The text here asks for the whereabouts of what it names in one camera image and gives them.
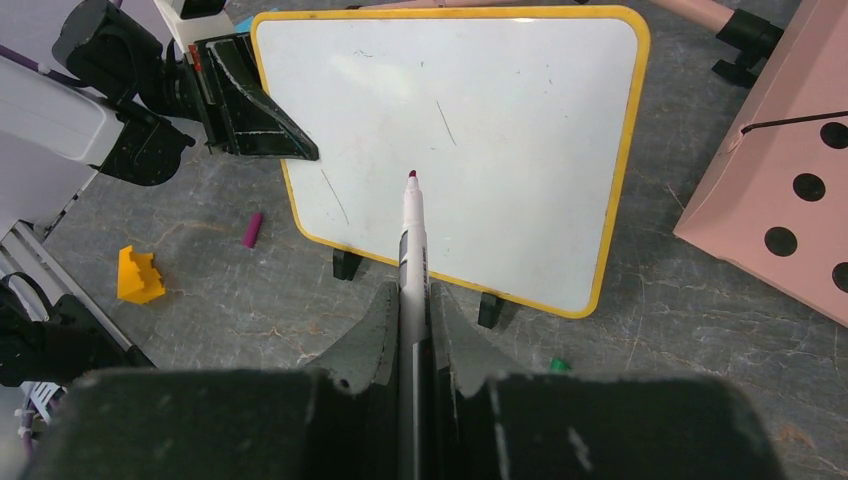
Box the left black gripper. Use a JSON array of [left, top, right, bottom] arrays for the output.
[[184, 34, 319, 161]]

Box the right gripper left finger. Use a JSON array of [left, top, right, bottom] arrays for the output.
[[22, 283, 399, 479]]

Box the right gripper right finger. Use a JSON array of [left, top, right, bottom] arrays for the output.
[[430, 282, 785, 479]]

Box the purple marker cap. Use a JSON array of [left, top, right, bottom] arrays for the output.
[[242, 212, 264, 249]]

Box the purple whiteboard marker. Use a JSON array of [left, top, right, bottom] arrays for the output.
[[398, 170, 429, 479]]

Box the yellow-framed whiteboard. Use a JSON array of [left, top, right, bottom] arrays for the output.
[[251, 5, 651, 319]]

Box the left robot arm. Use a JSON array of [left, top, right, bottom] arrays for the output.
[[1, 1, 319, 232]]

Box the green whiteboard marker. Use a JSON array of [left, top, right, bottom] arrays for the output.
[[549, 358, 572, 373]]

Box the black whiteboard clip foot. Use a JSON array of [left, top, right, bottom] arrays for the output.
[[477, 292, 506, 329]]

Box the large blue toy marker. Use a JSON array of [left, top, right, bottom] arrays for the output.
[[234, 16, 254, 33]]

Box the yellow wedge block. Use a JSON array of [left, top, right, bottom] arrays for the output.
[[116, 246, 166, 305]]

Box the pink perforated board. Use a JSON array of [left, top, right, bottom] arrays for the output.
[[674, 1, 847, 324]]

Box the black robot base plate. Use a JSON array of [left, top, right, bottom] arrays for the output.
[[1, 272, 154, 387]]

